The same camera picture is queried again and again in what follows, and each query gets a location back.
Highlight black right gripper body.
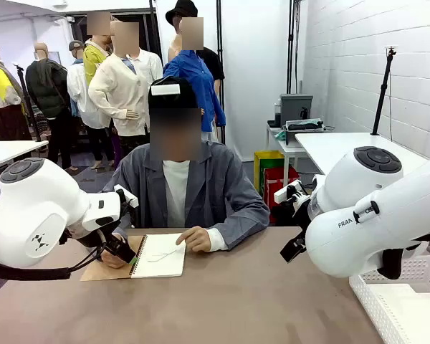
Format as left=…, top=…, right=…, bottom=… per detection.
left=285, top=186, right=313, bottom=238

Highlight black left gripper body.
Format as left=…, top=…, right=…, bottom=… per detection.
left=98, top=231, right=128, bottom=258

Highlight spiral sketchbook with brown cover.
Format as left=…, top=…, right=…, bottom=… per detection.
left=80, top=232, right=187, bottom=282

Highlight person's right forearm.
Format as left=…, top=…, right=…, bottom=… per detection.
left=112, top=211, right=138, bottom=238

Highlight person's left forearm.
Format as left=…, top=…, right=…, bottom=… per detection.
left=206, top=204, right=272, bottom=252

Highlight person's right hand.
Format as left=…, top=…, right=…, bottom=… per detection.
left=99, top=250, right=130, bottom=269

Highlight person's left hand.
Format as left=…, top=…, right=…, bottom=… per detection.
left=175, top=226, right=213, bottom=254

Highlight yellow and red crates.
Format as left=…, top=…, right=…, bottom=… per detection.
left=253, top=150, right=285, bottom=195

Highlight small white side table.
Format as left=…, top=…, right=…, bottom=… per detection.
left=266, top=122, right=333, bottom=170

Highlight grey tray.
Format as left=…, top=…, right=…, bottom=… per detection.
left=283, top=118, right=326, bottom=146

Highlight white plastic basket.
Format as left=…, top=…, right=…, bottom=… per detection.
left=348, top=254, right=430, bottom=344

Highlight person in grey jacket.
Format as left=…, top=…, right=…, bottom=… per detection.
left=102, top=76, right=272, bottom=252

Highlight grey storage box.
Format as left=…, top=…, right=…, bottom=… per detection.
left=279, top=93, right=314, bottom=128

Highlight white paper sheets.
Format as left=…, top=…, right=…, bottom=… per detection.
left=373, top=282, right=430, bottom=344

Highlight black stand with clamp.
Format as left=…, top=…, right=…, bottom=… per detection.
left=370, top=45, right=398, bottom=137

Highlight mannequin in white shirt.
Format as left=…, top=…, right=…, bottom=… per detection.
left=66, top=39, right=115, bottom=170

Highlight black cap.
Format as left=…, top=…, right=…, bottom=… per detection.
left=147, top=76, right=200, bottom=110

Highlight mannequin in cream jacket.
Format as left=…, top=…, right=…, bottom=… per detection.
left=87, top=20, right=164, bottom=151

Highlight black vertical pole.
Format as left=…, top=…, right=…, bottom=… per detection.
left=287, top=0, right=299, bottom=95
left=215, top=0, right=226, bottom=145

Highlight thin black tripod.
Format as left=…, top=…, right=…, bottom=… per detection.
left=12, top=62, right=43, bottom=143

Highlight mannequin in blue shirt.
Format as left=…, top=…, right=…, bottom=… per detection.
left=163, top=14, right=227, bottom=143

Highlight mannequin in dark puffer jacket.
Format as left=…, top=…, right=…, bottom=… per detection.
left=24, top=42, right=73, bottom=170

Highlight mannequin in yellow beige clothes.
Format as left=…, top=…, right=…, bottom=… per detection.
left=0, top=44, right=32, bottom=143

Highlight mannequin in yellow-green shirt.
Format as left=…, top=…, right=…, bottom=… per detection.
left=82, top=11, right=113, bottom=87

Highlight black bucket hat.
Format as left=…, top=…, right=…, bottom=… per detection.
left=165, top=0, right=199, bottom=28

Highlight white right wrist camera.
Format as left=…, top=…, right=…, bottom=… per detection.
left=273, top=179, right=304, bottom=204

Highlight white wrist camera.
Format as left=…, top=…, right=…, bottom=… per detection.
left=273, top=179, right=304, bottom=204
left=113, top=183, right=139, bottom=209

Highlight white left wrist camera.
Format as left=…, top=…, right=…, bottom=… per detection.
left=113, top=183, right=139, bottom=209

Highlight black sleeved cable bundle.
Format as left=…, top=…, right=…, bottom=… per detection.
left=0, top=242, right=107, bottom=282

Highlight white head-mounted camera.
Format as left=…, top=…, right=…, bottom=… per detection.
left=150, top=83, right=181, bottom=97

